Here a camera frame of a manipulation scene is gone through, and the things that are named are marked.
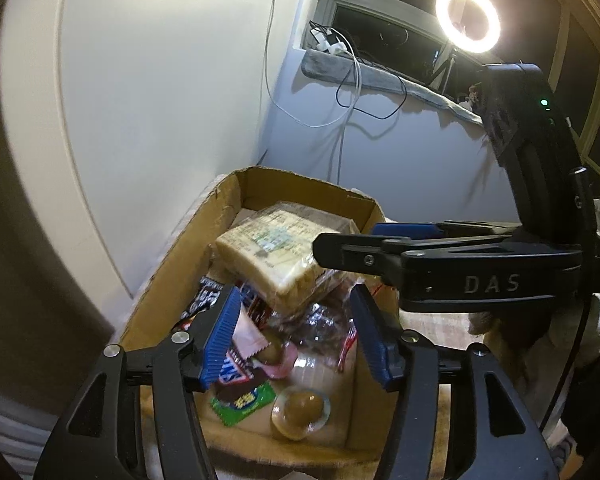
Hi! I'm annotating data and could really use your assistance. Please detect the red-ended clear date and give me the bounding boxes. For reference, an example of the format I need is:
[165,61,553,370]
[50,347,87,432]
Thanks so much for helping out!
[290,282,386,373]

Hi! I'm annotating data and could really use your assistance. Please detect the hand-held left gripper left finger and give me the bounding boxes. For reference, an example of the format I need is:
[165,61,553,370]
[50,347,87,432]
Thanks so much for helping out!
[32,285,243,480]

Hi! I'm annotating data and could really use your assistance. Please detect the ring light on stand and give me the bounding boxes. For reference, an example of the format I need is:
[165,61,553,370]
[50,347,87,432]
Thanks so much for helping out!
[434,0,502,96]

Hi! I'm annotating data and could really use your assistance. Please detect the green candy packet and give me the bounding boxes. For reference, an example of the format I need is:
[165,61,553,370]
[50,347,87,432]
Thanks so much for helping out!
[209,380,277,428]

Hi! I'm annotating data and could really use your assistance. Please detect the bagged sliced bread loaf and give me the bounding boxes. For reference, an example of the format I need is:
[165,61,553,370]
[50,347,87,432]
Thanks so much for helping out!
[215,201,361,313]

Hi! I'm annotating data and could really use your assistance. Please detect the pink snack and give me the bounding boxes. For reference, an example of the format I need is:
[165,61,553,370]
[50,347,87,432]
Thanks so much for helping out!
[255,337,300,380]

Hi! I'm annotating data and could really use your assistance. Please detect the round brown pastry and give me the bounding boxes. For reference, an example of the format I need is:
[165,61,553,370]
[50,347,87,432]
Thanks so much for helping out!
[271,385,332,442]

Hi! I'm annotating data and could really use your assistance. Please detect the white wardrobe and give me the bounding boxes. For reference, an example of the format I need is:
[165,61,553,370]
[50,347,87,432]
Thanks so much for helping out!
[0,0,301,301]

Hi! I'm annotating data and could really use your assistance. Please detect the hanging white cable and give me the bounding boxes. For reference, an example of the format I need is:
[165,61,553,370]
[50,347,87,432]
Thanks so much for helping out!
[335,52,363,186]

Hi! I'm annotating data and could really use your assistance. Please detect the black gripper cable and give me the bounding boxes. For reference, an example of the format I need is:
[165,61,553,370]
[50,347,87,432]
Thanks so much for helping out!
[537,167,593,431]

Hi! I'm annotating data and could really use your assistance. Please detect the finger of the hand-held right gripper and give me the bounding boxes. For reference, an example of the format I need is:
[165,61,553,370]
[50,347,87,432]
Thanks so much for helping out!
[312,231,526,286]
[370,220,523,241]

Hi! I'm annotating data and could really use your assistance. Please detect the brown chocolate bar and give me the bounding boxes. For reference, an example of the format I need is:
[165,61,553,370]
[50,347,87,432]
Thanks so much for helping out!
[215,345,261,388]
[180,275,273,331]

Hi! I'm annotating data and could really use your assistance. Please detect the pink candy packet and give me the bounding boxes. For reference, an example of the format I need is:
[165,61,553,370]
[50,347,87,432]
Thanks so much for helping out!
[230,307,272,367]

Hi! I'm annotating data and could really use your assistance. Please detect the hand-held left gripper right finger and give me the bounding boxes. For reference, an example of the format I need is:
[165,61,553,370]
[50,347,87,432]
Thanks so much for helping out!
[350,284,563,480]

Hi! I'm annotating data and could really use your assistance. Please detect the brown cardboard box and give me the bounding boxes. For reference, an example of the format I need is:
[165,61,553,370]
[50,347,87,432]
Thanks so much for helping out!
[120,166,401,463]

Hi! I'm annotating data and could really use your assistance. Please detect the thin white cable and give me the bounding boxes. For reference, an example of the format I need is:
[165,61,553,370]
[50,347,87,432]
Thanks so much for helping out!
[262,0,361,128]

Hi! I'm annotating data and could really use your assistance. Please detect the white power strip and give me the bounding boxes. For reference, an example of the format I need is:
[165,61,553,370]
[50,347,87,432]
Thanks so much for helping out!
[310,27,348,56]

